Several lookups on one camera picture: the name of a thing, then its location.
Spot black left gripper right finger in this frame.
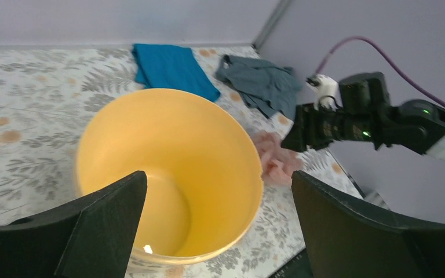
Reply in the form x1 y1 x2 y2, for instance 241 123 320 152
291 171 445 277

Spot pink plastic trash bag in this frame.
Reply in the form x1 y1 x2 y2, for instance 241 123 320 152
251 131 304 186

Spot grey crumpled shirt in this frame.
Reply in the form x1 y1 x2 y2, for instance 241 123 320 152
215 55 303 120

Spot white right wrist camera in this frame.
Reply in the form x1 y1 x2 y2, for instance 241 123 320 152
306 74 338 109

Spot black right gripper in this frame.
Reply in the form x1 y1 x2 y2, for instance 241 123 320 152
280 72 391 152

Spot yellow plastic trash bin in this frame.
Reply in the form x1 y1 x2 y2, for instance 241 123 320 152
74 89 264 268

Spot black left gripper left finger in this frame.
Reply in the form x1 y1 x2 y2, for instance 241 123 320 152
0 171 147 277

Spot blue folded cloth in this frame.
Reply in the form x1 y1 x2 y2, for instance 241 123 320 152
132 43 221 102

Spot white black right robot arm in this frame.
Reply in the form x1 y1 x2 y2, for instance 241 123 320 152
280 72 445 161

